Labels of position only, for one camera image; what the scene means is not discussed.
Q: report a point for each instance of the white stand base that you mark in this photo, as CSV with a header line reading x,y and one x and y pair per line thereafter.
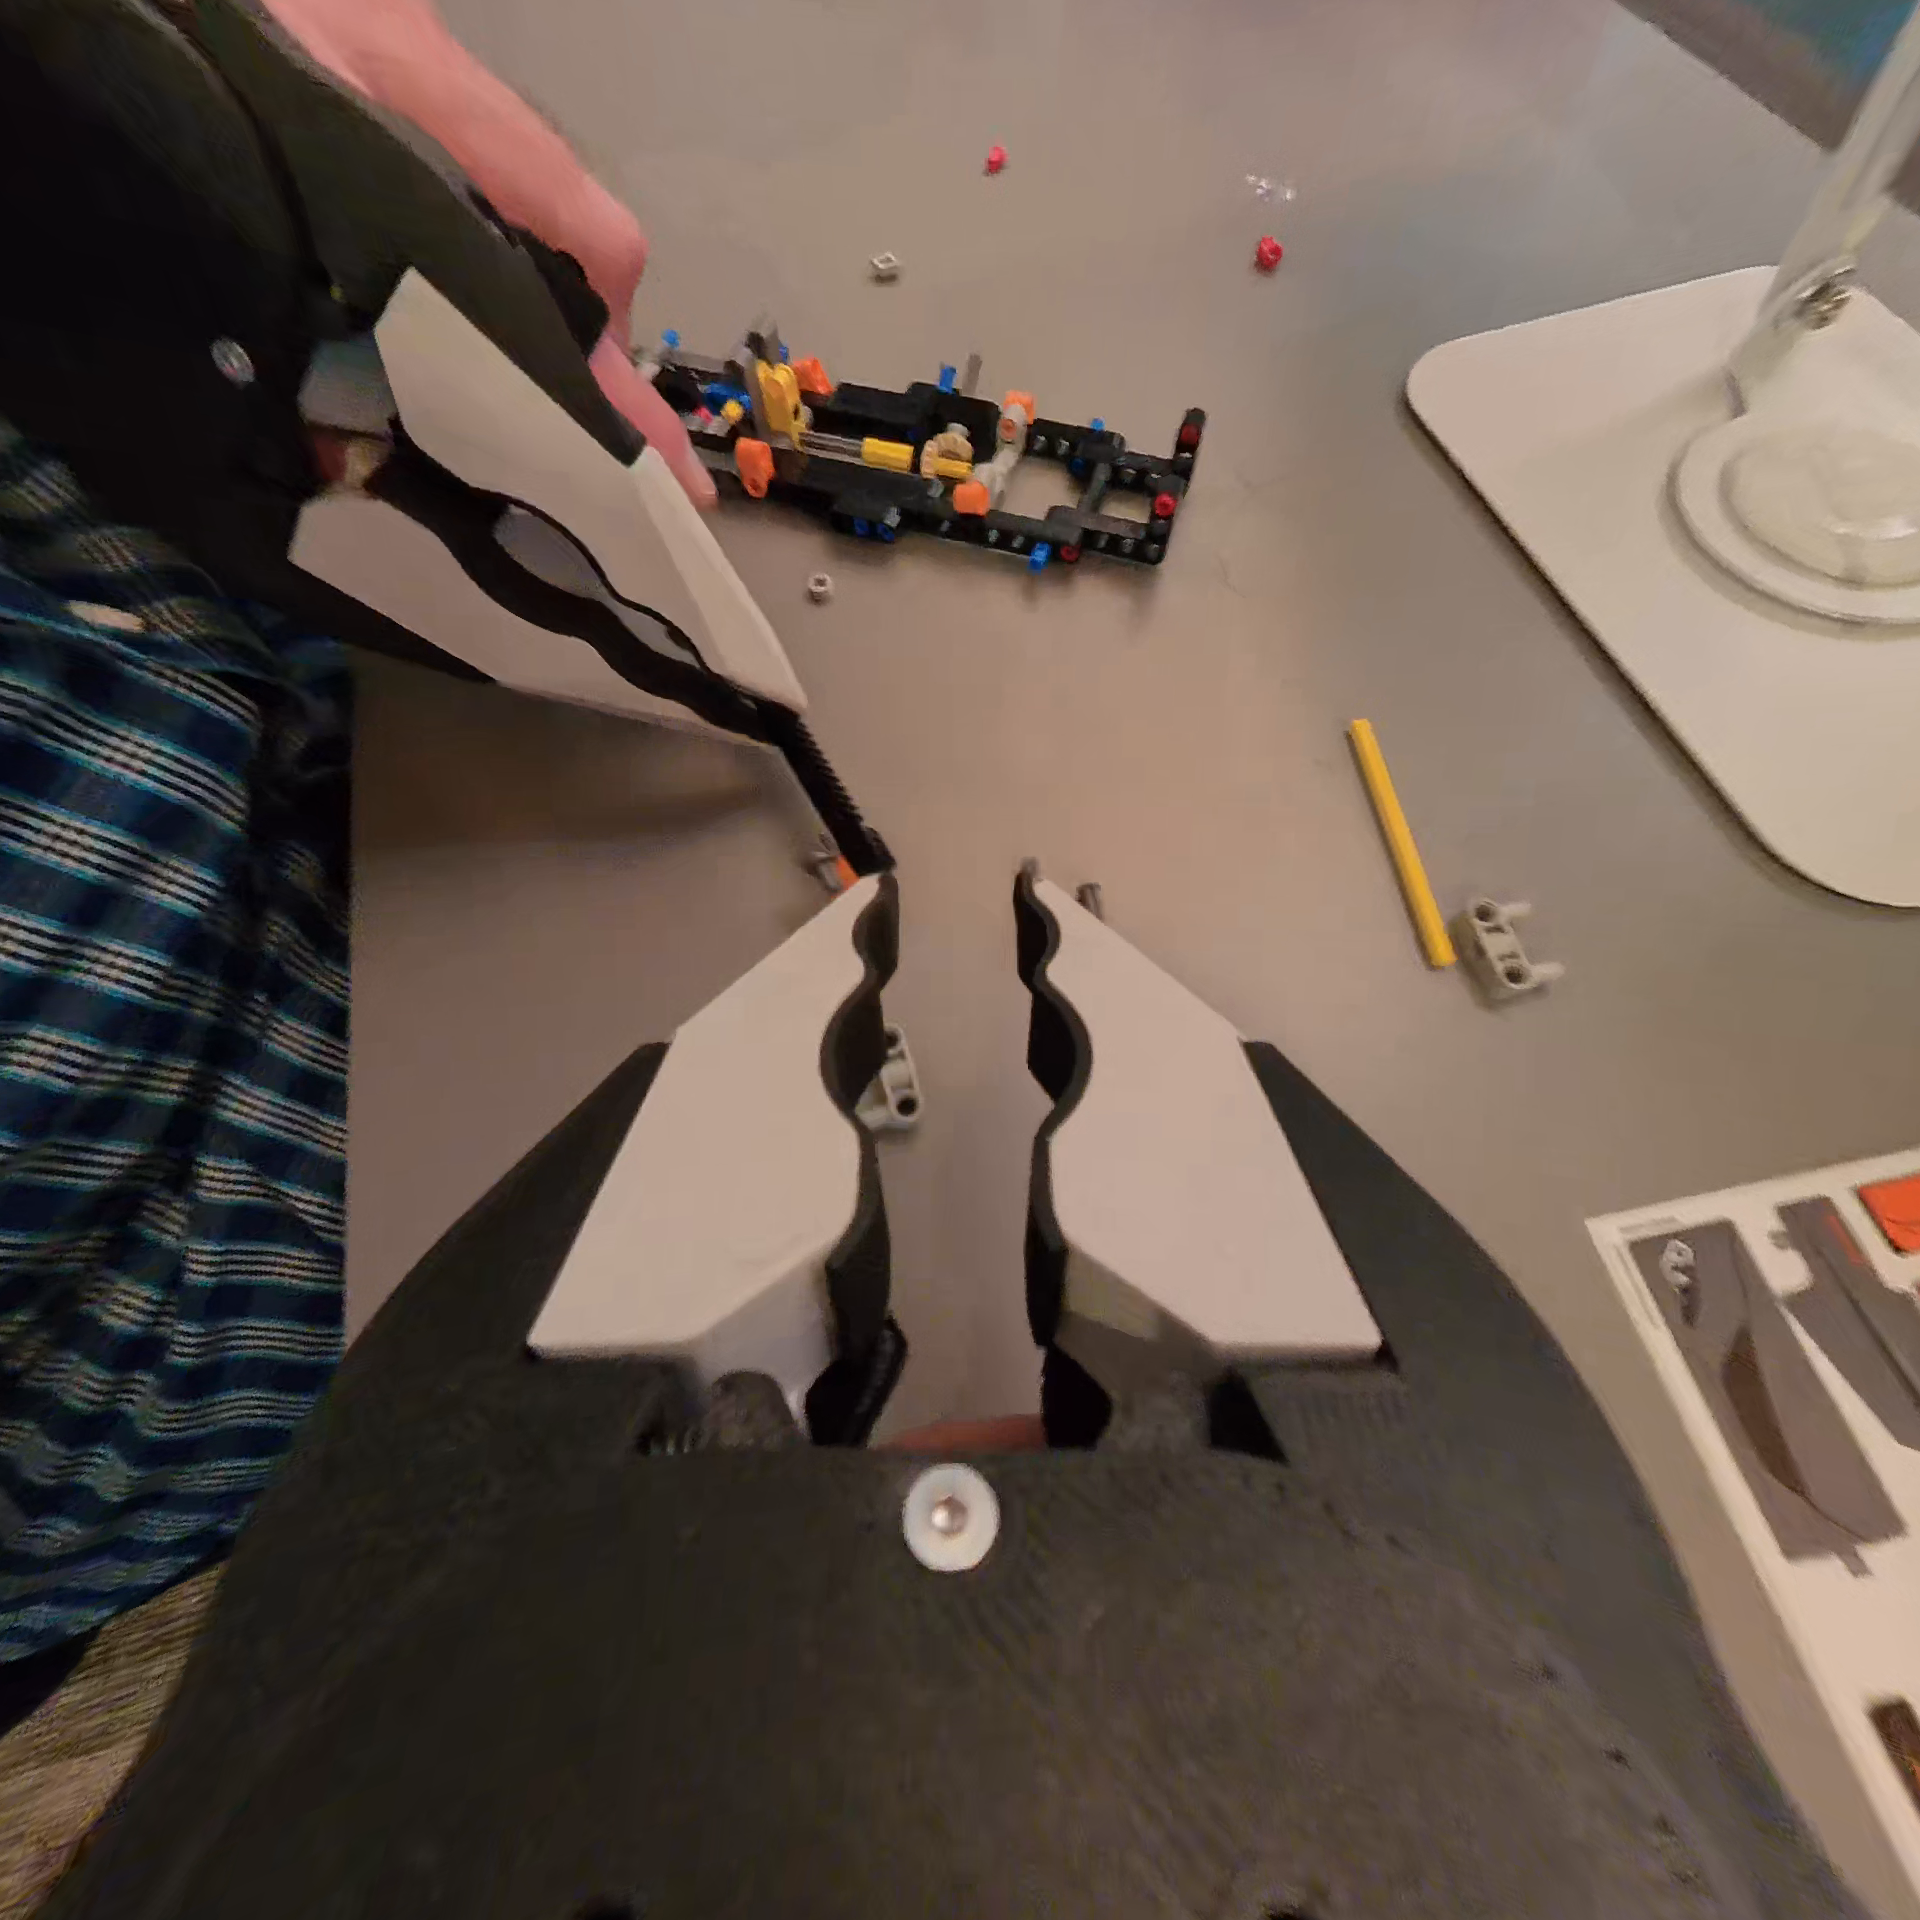
x,y
1621,494

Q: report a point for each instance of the person's left hand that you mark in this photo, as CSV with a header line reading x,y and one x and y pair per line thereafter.
x,y
510,136

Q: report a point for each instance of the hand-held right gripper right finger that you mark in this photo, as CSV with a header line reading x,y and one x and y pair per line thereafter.
x,y
1186,1184

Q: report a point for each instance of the person's blue plaid clothing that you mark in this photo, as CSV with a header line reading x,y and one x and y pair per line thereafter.
x,y
149,1049

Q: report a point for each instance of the yellow lego axle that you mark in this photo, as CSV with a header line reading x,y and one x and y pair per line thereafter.
x,y
1403,849

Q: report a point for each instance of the black toothed lego rack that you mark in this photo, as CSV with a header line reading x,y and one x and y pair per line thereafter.
x,y
834,797

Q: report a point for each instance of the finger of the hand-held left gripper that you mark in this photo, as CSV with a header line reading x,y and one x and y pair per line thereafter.
x,y
601,510
452,608

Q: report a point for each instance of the black lego chassis assembly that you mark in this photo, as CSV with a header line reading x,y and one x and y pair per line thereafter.
x,y
931,450

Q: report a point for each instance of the small clear lego piece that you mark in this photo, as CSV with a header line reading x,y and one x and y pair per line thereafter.
x,y
1270,189

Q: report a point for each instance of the small grey orange lego piece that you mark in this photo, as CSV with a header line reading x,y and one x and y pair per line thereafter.
x,y
828,861

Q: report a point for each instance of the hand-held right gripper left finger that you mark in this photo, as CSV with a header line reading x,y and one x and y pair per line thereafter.
x,y
721,1171

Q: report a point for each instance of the grey lego connector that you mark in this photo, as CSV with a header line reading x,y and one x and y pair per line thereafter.
x,y
1507,950
898,1083

